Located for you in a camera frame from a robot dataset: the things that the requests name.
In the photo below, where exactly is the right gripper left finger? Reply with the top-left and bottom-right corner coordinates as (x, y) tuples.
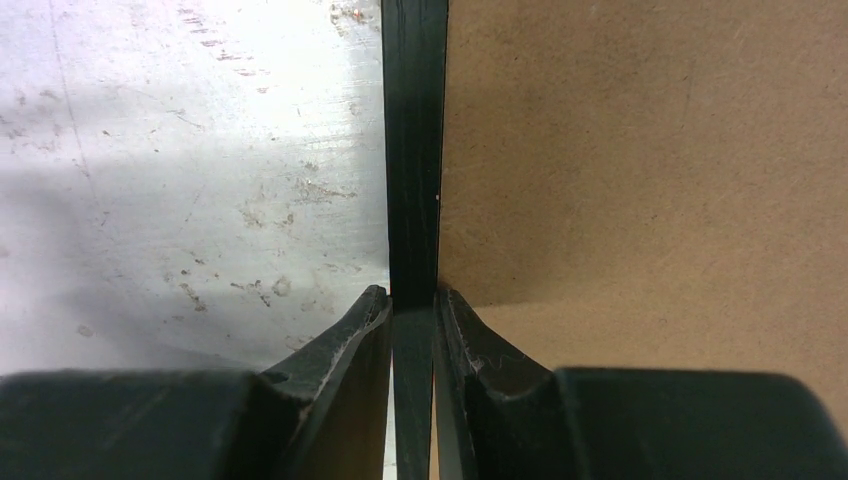
(1, 285), (392, 479)

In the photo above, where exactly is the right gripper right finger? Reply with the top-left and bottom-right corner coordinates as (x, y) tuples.
(434, 289), (847, 479)

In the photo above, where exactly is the brown cardboard backing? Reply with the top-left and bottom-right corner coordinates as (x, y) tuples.
(440, 1), (847, 445)

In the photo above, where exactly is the black picture frame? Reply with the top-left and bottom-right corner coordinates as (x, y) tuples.
(381, 1), (449, 479)

